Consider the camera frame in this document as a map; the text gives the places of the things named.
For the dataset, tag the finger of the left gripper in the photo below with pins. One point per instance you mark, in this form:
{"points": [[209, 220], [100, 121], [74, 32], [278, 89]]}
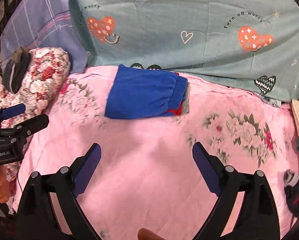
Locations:
{"points": [[31, 126], [10, 112]]}

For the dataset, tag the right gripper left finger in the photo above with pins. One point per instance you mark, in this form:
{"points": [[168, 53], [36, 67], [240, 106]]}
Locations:
{"points": [[36, 218]]}

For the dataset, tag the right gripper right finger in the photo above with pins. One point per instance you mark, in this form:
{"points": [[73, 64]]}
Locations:
{"points": [[257, 218]]}

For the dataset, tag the blue and red pants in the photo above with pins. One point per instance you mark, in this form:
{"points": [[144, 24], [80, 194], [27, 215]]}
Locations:
{"points": [[142, 93]]}

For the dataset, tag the person's left hand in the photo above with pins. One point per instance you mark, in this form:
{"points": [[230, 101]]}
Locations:
{"points": [[4, 186]]}

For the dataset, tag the person's right hand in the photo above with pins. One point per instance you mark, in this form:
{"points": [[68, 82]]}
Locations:
{"points": [[145, 234]]}

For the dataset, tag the black grey folded garment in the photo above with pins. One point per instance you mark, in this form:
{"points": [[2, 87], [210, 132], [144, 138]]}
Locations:
{"points": [[15, 69]]}

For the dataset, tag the dark sock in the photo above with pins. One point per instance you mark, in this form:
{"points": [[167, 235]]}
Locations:
{"points": [[291, 189]]}

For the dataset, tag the red floral pillow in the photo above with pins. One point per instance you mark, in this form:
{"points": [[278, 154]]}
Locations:
{"points": [[48, 69]]}

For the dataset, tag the purple plaid pillow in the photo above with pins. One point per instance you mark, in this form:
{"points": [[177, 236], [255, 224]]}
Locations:
{"points": [[43, 23]]}

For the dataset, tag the pink floral bed sheet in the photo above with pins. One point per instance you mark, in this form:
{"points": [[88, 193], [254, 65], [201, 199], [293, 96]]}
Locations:
{"points": [[147, 177]]}

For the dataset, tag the teal heart print quilt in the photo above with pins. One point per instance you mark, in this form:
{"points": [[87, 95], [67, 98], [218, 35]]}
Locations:
{"points": [[247, 44]]}

